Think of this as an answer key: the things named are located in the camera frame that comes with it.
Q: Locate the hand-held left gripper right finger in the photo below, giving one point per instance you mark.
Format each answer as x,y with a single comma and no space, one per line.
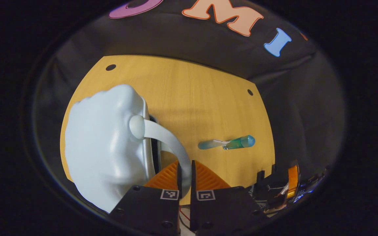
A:
193,177

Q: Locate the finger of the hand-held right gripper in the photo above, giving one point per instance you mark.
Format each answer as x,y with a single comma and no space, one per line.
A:
293,180

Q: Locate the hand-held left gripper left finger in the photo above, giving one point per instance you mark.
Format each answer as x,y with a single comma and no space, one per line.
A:
178,177

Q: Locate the white and blue tube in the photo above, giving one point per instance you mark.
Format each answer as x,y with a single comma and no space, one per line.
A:
210,144

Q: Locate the clear blue bottle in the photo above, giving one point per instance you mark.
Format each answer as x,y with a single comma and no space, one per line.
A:
241,142

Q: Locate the pale blue suitcase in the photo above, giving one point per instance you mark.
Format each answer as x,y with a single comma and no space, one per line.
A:
103,147

